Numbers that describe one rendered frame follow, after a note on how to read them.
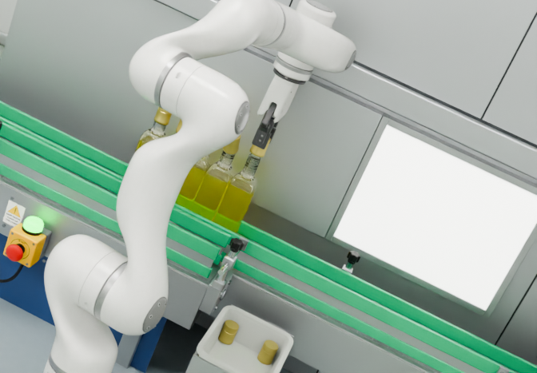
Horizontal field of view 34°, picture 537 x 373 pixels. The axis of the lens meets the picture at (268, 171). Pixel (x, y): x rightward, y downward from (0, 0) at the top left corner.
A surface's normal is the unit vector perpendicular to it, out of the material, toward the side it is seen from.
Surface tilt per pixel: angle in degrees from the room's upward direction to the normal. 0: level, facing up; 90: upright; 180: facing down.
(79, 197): 90
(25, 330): 0
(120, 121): 90
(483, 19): 90
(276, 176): 90
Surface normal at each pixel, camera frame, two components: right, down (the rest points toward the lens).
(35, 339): 0.36, -0.85
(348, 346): -0.25, 0.30
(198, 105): -0.42, 0.13
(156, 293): 0.89, 0.03
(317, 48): 0.30, 0.37
